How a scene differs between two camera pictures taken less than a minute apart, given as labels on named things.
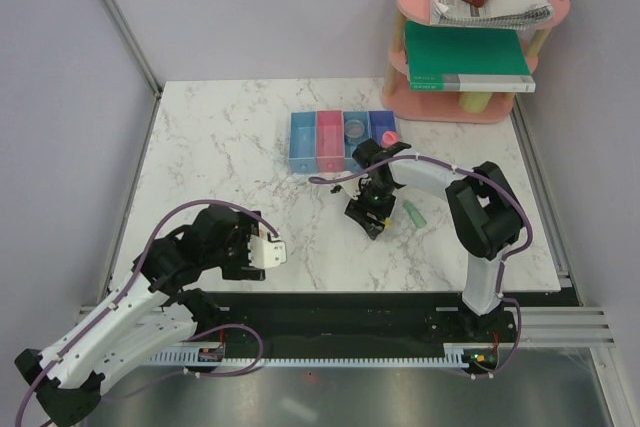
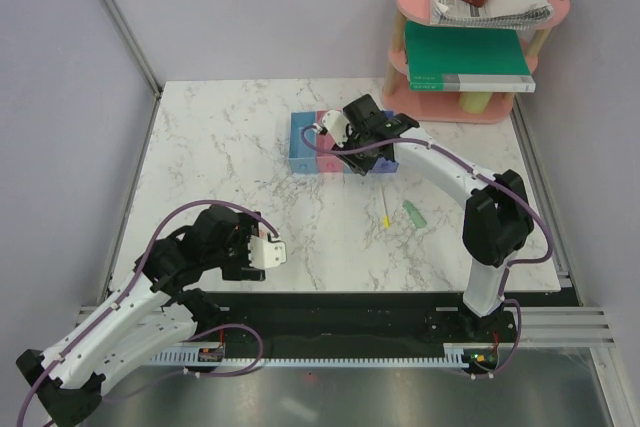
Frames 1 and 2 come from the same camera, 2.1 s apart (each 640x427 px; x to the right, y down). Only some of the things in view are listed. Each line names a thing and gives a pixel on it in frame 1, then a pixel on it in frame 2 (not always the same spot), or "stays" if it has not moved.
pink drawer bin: x=330 y=141 stays
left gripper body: x=235 y=252 stays
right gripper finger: x=371 y=225 to x=360 y=165
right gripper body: x=378 y=198 to x=355 y=140
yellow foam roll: x=474 y=102 stays
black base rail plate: x=348 y=321 stays
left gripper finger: x=243 y=273 stays
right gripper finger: x=380 y=225 to x=387 y=152
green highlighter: x=417 y=218 stays
